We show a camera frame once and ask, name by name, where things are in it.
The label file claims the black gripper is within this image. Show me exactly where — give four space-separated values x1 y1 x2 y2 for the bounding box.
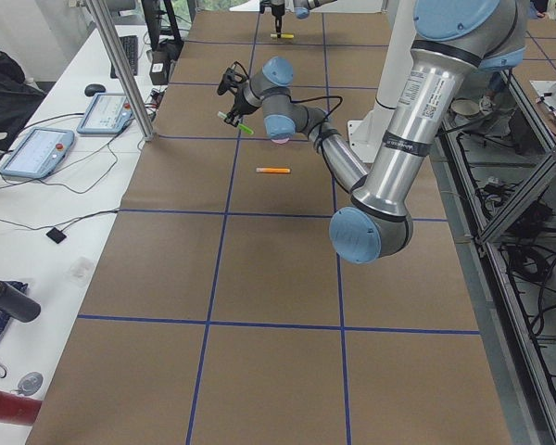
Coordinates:
259 0 285 15
217 62 253 126

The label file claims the green highlighter pen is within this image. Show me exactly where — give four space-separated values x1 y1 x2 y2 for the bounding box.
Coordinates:
217 111 254 135

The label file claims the yellow highlighter pen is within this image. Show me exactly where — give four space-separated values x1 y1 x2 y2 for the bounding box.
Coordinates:
270 32 295 40

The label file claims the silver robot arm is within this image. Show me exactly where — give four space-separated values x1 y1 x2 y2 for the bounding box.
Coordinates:
217 1 529 263
259 0 334 19

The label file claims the pink mesh pen holder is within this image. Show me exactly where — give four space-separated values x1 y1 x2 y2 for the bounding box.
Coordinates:
270 134 291 145

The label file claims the orange highlighter pen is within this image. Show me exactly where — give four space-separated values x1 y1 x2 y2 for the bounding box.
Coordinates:
256 167 291 174

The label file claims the black box with label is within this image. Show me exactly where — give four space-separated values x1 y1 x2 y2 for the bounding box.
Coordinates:
149 51 171 86

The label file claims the black monitor stand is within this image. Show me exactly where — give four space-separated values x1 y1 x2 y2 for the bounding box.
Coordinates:
141 0 183 53

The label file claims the far teach pendant tablet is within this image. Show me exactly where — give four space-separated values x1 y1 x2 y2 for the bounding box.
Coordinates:
77 93 133 136

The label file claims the teach pendant tablet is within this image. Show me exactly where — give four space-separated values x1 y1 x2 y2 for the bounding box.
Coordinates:
77 93 133 136
0 127 75 179

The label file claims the black keyboard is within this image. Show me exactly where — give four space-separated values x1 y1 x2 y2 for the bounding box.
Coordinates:
120 35 139 76

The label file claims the black computer mouse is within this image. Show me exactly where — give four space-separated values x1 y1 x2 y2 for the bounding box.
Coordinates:
84 83 107 97

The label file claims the near teach pendant tablet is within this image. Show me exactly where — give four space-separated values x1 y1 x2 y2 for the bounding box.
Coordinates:
0 127 75 179

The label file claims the small black square device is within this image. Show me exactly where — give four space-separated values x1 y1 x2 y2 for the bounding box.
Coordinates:
45 227 67 244

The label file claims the person in dark jacket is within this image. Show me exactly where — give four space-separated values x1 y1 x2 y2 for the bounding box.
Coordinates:
0 50 46 151

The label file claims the black water bottle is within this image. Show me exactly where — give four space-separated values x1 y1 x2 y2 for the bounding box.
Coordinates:
0 280 41 323

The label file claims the red bottle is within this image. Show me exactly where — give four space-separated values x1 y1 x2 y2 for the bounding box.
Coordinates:
0 390 43 426

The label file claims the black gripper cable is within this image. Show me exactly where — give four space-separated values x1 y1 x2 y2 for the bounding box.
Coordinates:
289 95 344 140

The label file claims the aluminium frame post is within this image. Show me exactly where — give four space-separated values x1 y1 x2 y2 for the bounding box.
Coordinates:
85 0 154 142

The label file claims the round silver keychain tag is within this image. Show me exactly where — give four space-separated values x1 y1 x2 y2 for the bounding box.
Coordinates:
16 372 44 397

